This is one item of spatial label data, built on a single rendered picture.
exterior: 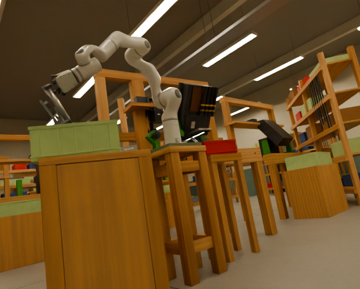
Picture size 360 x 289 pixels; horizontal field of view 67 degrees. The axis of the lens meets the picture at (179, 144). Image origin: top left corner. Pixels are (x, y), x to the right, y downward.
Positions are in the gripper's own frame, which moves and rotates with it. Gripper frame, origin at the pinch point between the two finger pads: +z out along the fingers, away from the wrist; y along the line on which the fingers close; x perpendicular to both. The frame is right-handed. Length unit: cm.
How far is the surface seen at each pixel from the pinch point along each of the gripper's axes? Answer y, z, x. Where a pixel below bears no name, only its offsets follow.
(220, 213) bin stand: -118, -48, 60
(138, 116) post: -100, -71, -78
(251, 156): -153, -131, 20
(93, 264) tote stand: -47, 33, 74
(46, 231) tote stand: -29, 39, 59
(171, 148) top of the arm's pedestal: -56, -39, 38
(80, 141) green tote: -15.1, 5.2, 36.0
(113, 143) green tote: -21.6, -6.9, 43.8
